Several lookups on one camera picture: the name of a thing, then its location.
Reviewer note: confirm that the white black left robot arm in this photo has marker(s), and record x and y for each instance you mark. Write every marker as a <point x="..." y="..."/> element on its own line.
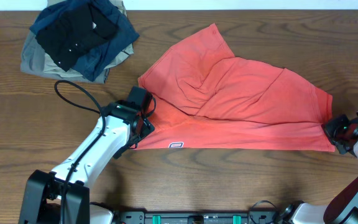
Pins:
<point x="63" y="194"/>

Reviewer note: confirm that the black folded shirt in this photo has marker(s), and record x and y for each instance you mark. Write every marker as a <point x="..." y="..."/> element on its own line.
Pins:
<point x="74" y="34"/>

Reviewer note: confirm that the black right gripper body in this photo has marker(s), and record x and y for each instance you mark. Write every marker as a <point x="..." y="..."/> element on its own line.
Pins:
<point x="336" y="129"/>

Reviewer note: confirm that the red orange t-shirt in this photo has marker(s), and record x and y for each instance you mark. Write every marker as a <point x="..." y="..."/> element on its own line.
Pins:
<point x="206" y="97"/>

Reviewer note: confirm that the grey khaki folded garment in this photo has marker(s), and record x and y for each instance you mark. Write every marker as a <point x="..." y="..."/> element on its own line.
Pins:
<point x="39" y="67"/>

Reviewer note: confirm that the navy blue folded garment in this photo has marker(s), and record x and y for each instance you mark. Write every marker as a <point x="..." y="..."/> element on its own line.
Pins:
<point x="110" y="46"/>

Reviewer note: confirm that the black mounting rail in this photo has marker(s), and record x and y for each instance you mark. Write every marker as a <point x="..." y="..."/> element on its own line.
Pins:
<point x="195" y="218"/>

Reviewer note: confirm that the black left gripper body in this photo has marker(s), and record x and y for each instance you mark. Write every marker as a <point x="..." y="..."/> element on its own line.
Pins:
<point x="146" y="129"/>

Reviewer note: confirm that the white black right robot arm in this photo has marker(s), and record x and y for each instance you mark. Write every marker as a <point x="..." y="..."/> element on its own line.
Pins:
<point x="342" y="209"/>

